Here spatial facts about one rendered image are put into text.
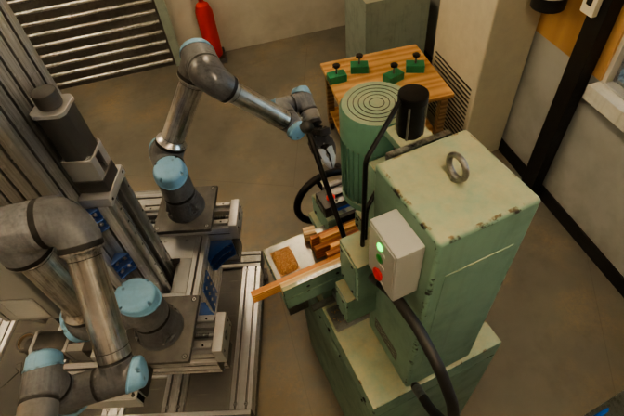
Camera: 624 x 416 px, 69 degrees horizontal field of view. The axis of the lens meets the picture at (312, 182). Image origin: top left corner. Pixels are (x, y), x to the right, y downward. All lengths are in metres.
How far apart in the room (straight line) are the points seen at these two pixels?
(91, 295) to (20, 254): 0.17
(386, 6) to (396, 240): 2.63
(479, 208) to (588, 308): 1.87
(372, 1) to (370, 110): 2.28
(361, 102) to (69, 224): 0.70
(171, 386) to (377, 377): 1.04
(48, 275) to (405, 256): 0.84
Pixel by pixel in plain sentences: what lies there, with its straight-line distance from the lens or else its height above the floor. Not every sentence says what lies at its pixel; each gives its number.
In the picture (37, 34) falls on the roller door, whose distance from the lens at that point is 4.24.
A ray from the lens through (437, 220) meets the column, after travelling 0.82.
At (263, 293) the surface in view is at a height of 0.93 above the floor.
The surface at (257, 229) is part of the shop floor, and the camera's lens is 2.74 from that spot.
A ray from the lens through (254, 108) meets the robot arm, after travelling 1.58.
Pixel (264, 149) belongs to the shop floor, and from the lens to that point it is 3.20.
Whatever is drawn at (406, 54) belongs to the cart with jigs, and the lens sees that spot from 3.06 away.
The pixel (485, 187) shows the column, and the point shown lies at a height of 1.52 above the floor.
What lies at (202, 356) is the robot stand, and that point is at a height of 0.74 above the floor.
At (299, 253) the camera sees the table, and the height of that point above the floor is 0.90.
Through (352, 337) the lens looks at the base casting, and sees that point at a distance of 1.48.
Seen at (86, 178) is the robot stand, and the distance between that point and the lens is 1.37.
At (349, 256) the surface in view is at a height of 1.30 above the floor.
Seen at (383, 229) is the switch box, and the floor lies 1.48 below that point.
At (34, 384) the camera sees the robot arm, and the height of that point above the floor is 1.25.
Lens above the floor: 2.16
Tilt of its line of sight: 48 degrees down
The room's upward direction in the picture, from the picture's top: 6 degrees counter-clockwise
